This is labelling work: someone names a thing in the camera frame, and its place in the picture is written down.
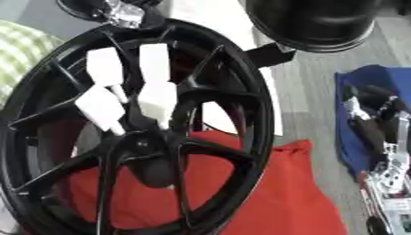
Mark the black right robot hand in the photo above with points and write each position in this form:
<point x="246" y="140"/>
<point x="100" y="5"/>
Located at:
<point x="377" y="122"/>

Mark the black spoked wheel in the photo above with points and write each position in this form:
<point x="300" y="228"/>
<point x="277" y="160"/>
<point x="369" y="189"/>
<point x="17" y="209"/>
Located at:
<point x="251" y="101"/>

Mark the white pin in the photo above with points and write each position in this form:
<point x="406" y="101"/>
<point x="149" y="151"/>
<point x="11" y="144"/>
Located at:
<point x="99" y="107"/>
<point x="158" y="99"/>
<point x="105" y="65"/>
<point x="154" y="61"/>

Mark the black wheel support bracket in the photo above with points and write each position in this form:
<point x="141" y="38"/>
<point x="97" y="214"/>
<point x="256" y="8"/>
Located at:
<point x="270" y="55"/>

